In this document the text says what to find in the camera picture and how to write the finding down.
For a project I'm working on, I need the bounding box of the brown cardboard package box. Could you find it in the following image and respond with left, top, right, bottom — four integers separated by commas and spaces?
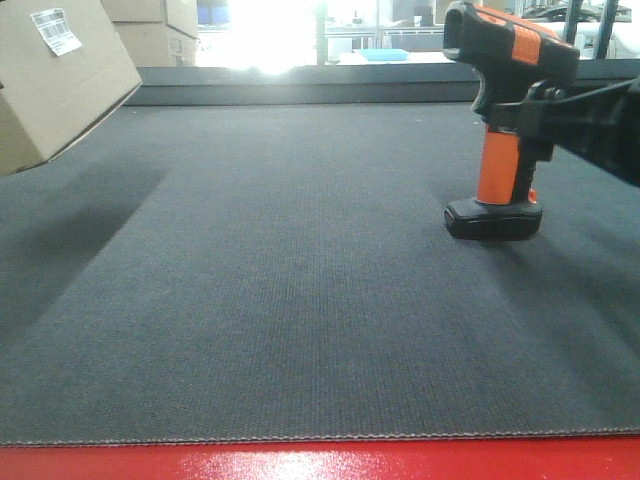
1, 1, 141, 175

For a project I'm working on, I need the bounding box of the orange black barcode scanner gun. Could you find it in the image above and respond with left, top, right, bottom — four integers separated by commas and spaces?
443, 1, 579, 240

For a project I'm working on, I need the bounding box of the dark raised conveyor edge rail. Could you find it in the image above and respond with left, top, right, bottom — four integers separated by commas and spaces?
123, 60, 640, 107

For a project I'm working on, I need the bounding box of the upper stacked cardboard box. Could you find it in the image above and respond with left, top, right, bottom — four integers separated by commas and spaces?
102, 0, 198, 38

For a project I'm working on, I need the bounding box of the dark grey fabric mat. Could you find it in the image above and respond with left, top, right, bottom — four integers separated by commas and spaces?
1, 104, 639, 445

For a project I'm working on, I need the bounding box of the stacked cardboard box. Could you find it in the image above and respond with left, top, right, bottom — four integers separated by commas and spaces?
102, 0, 198, 38
114, 22, 197, 68

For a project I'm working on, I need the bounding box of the lower stacked cardboard box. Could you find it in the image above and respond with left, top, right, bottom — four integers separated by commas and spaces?
114, 22, 197, 68

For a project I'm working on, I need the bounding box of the white barcode shipping label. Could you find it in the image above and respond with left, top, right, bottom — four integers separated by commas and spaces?
30, 7, 82, 57

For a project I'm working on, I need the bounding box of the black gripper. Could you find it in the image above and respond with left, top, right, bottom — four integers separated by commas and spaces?
487, 78, 639, 187

